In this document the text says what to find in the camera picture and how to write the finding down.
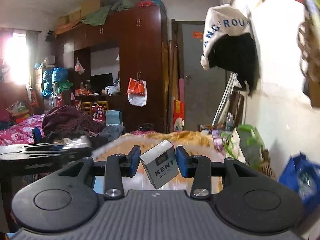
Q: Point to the dark red wooden wardrobe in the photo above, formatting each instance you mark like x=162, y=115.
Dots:
x=131, y=44

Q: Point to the white black hanging jacket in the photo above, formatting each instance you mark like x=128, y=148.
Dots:
x=229, y=44

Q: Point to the green white tote bag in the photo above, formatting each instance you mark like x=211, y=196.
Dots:
x=244, y=144

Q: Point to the blue shopping bag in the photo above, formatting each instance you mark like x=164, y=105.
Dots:
x=302, y=175

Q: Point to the brown hanging bag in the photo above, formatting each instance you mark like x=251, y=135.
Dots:
x=309, y=60

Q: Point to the black television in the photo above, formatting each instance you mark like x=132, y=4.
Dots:
x=100, y=82

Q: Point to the dark clothes pile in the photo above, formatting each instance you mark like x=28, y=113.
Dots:
x=67, y=122

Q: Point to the yellow patterned blanket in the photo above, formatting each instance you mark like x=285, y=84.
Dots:
x=182, y=137

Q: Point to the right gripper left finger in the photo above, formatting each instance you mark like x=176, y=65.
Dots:
x=118, y=166

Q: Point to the grey Kent cigarette box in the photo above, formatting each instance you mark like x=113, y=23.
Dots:
x=160, y=163

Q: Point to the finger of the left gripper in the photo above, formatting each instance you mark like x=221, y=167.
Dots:
x=17, y=161
x=68, y=144

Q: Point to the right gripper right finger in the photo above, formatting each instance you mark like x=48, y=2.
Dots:
x=197, y=167

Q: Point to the orange white plastic bag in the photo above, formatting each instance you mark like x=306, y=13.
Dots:
x=137, y=92

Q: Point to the grey metal door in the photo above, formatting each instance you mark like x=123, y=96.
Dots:
x=203, y=89

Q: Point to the metal crutches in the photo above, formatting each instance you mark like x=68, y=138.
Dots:
x=228, y=91

